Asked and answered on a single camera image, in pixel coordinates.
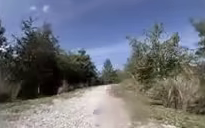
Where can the pale gravel path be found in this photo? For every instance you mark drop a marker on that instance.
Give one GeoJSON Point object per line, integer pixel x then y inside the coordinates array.
{"type": "Point", "coordinates": [80, 110]}

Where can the dry grass verge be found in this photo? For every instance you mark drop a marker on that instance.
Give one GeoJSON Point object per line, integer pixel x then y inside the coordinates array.
{"type": "Point", "coordinates": [180, 118]}

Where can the row of light green trees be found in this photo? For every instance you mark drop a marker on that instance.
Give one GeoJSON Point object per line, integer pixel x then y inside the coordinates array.
{"type": "Point", "coordinates": [156, 56]}

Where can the row of dark conifer trees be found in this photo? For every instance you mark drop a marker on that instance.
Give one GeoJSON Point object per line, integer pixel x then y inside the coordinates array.
{"type": "Point", "coordinates": [40, 66]}

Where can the dry pale bushes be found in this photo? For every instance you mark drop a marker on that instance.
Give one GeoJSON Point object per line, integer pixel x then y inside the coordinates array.
{"type": "Point", "coordinates": [180, 91]}

